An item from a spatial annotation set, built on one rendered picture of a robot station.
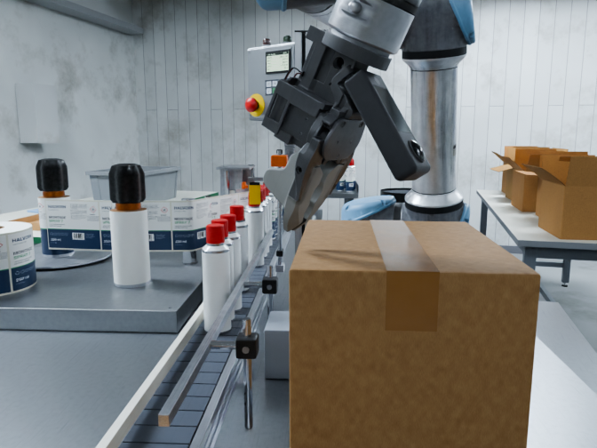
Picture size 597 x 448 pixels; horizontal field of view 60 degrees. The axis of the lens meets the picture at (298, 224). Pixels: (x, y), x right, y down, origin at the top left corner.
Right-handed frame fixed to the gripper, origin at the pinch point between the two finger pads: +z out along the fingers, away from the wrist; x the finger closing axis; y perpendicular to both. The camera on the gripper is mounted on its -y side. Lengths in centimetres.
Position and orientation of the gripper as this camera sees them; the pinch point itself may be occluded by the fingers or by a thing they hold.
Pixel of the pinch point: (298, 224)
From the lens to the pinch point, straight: 58.7
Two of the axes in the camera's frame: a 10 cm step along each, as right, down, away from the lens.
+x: -5.4, 1.4, -8.3
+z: -3.8, 8.4, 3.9
